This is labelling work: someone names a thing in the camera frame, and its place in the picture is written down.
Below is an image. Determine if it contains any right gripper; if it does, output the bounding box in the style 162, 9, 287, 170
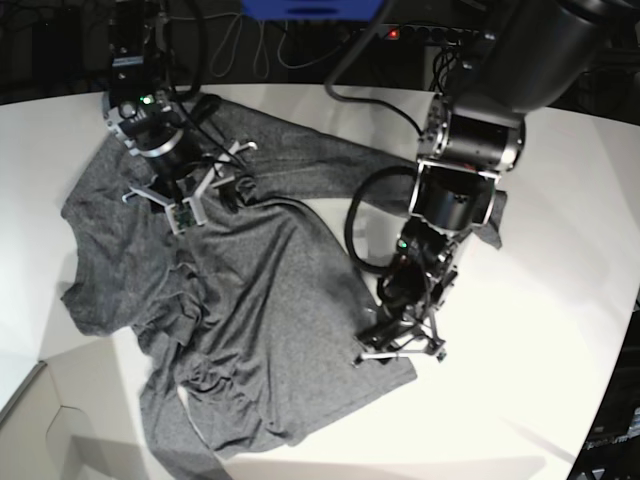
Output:
122, 141, 258, 212

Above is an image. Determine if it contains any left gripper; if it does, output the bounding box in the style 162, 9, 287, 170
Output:
352, 294, 446, 366

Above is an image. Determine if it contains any grey long-sleeve t-shirt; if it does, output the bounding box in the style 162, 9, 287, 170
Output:
59, 97, 509, 480

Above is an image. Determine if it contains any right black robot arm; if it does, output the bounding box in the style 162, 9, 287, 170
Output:
103, 1, 246, 214

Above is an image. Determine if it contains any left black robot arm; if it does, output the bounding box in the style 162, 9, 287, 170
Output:
344, 1, 639, 363

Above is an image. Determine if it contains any blue plastic panel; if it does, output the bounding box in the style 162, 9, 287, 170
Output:
241, 0, 383, 21

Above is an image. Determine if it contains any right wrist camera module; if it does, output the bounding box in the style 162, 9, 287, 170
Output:
164, 199, 207, 235

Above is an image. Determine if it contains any white looped cable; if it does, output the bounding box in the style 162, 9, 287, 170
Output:
208, 11, 351, 79

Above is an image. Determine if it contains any black power strip red switch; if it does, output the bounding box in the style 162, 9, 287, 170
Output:
376, 23, 480, 47

